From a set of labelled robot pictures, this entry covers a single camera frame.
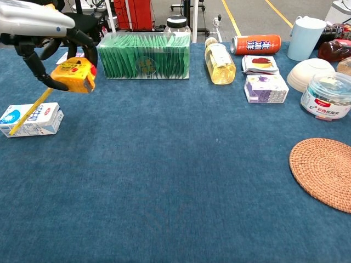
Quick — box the white snack packet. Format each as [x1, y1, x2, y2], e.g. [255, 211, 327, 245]
[241, 55, 280, 76]

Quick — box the round woven rattan coaster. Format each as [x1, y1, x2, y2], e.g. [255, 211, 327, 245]
[288, 138, 351, 214]

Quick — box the light blue plastic cup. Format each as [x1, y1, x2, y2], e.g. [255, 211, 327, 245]
[287, 15, 327, 61]

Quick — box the blue table mat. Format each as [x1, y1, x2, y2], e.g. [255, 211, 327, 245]
[0, 41, 351, 263]

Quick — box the black office chair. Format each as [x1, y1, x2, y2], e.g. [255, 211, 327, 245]
[61, 0, 100, 46]

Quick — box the red cabinet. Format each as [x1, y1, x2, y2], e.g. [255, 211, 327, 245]
[112, 0, 154, 31]

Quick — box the clear tub of binder clips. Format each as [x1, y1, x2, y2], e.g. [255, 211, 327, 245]
[300, 72, 351, 121]

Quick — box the dark tea bottle black label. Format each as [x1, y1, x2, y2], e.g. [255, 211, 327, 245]
[323, 23, 351, 42]

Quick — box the yellow liquid bottle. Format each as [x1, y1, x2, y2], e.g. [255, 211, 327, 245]
[204, 37, 237, 85]

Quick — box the white post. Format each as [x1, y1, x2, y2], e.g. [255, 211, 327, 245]
[191, 0, 199, 43]

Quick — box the small purple white carton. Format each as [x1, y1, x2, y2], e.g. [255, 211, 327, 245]
[56, 50, 86, 66]

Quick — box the brown honey bottle yellow cap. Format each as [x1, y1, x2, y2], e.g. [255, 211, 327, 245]
[318, 39, 351, 63]

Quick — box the glass jar with black lid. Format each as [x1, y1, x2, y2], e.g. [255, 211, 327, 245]
[163, 15, 192, 36]

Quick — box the purple white flowered carton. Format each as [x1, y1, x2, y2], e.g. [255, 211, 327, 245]
[244, 74, 290, 104]

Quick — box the yellow tape measure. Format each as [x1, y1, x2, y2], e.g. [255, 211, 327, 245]
[8, 56, 98, 136]

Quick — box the white blue milk carton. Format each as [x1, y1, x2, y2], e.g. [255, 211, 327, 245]
[0, 102, 65, 139]

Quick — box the white appliance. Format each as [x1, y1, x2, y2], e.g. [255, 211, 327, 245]
[325, 0, 351, 27]

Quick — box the black wheeled stand base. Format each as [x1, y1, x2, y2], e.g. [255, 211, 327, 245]
[170, 0, 206, 12]

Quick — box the beige upturned bowl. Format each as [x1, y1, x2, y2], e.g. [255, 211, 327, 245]
[286, 58, 336, 93]

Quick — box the clear box of green packets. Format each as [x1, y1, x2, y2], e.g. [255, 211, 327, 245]
[97, 32, 191, 81]

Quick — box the orange drink can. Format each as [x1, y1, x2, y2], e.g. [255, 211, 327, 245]
[230, 34, 282, 56]

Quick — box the white power strip cable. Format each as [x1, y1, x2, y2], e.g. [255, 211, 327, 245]
[213, 14, 223, 42]

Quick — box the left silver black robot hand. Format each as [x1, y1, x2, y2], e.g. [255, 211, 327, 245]
[0, 0, 99, 92]

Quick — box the white stand frame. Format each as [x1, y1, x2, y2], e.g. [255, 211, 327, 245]
[105, 0, 118, 33]

